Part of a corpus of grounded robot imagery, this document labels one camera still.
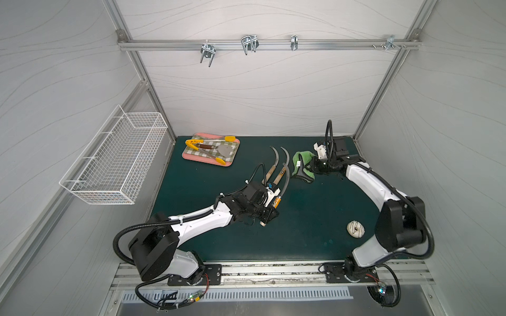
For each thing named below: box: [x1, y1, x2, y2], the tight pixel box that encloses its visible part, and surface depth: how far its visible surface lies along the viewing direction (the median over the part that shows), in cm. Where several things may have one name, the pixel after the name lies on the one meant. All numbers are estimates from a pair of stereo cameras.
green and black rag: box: [291, 150, 318, 183], surface depth 88 cm
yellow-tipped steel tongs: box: [185, 135, 237, 166], surface depth 117 cm
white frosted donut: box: [346, 219, 366, 239], surface depth 85 cm
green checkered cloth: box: [183, 134, 240, 162], surface depth 117 cm
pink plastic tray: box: [181, 132, 241, 168], surface depth 113 cm
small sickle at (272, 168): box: [260, 146, 280, 185], surface depth 107 cm
